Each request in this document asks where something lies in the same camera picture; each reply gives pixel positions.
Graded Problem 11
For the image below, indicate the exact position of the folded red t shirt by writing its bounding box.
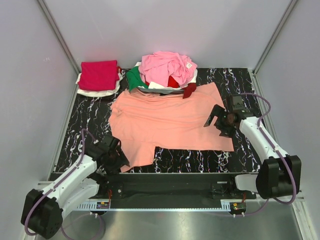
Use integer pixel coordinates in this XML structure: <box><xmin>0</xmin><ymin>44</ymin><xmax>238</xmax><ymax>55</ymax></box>
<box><xmin>116</xmin><ymin>66</ymin><xmax>122</xmax><ymax>74</ymax></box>

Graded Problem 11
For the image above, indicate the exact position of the folded white t shirt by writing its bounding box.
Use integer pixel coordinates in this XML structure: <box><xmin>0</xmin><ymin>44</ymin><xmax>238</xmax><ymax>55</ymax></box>
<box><xmin>77</xmin><ymin>69</ymin><xmax>123</xmax><ymax>98</ymax></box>

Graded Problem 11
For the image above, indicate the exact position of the light pink t shirt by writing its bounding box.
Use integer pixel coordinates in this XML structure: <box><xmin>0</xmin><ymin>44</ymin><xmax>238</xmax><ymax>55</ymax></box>
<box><xmin>138</xmin><ymin>51</ymin><xmax>198</xmax><ymax>87</ymax></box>

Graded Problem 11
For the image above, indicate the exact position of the left aluminium frame post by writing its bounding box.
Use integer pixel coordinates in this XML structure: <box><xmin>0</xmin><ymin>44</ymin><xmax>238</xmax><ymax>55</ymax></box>
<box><xmin>36</xmin><ymin>0</ymin><xmax>81</xmax><ymax>75</ymax></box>

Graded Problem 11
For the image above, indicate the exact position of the green t shirt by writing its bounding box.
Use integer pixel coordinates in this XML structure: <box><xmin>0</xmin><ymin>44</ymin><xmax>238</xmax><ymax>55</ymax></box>
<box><xmin>126</xmin><ymin>66</ymin><xmax>148</xmax><ymax>92</ymax></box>

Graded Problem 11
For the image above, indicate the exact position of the right aluminium frame post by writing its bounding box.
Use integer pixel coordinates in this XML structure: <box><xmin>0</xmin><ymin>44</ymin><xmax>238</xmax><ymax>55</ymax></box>
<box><xmin>252</xmin><ymin>0</ymin><xmax>299</xmax><ymax>76</ymax></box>

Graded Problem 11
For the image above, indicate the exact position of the aluminium frame post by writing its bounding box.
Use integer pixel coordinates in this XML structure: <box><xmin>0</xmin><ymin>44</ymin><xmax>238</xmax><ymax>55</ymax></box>
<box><xmin>36</xmin><ymin>0</ymin><xmax>81</xmax><ymax>75</ymax></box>
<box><xmin>252</xmin><ymin>0</ymin><xmax>299</xmax><ymax>76</ymax></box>

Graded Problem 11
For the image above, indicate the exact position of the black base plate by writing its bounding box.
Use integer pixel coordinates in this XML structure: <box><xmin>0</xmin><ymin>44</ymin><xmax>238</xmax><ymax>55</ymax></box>
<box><xmin>89</xmin><ymin>173</ymin><xmax>256</xmax><ymax>200</ymax></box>

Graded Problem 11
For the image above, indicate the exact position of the salmon orange t shirt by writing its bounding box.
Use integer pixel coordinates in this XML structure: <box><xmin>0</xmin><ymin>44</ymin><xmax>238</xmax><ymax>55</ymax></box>
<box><xmin>108</xmin><ymin>82</ymin><xmax>234</xmax><ymax>172</ymax></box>

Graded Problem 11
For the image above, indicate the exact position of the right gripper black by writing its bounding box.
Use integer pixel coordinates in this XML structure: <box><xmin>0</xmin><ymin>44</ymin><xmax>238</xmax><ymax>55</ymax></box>
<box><xmin>203</xmin><ymin>104</ymin><xmax>236</xmax><ymax>139</ymax></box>

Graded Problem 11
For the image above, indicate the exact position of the grey slotted cable duct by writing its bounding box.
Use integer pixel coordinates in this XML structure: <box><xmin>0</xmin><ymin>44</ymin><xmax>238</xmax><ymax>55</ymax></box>
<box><xmin>75</xmin><ymin>199</ymin><xmax>231</xmax><ymax>212</ymax></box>

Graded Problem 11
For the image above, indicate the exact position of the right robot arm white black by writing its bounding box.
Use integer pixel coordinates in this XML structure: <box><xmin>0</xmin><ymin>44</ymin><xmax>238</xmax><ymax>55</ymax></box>
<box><xmin>204</xmin><ymin>93</ymin><xmax>302</xmax><ymax>205</ymax></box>

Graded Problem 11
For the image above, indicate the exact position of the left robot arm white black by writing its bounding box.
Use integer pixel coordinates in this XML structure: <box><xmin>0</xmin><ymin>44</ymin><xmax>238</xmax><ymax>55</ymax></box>
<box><xmin>20</xmin><ymin>135</ymin><xmax>130</xmax><ymax>240</ymax></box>

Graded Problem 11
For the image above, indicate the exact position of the laundry basket grey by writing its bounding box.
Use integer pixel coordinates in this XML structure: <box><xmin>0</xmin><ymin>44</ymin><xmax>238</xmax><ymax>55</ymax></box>
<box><xmin>137</xmin><ymin>86</ymin><xmax>184</xmax><ymax>95</ymax></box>

